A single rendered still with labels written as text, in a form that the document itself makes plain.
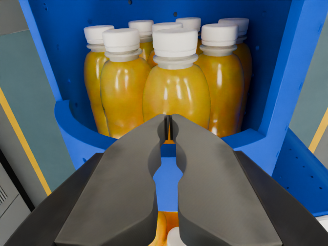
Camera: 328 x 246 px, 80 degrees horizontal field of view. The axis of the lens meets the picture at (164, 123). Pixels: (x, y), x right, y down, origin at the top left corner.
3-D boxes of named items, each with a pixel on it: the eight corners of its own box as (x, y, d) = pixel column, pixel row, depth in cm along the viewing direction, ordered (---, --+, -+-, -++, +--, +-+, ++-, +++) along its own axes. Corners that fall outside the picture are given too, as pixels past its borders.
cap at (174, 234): (162, 243, 35) (162, 238, 34) (177, 227, 37) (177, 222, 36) (179, 260, 33) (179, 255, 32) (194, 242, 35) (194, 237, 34)
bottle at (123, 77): (152, 150, 36) (141, 40, 26) (171, 175, 30) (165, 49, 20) (113, 163, 33) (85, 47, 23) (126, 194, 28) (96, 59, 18)
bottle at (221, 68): (227, 187, 28) (253, 50, 18) (179, 175, 30) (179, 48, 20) (230, 155, 34) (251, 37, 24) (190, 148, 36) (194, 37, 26)
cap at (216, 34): (235, 49, 20) (238, 29, 19) (197, 48, 21) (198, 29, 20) (236, 41, 23) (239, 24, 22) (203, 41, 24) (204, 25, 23)
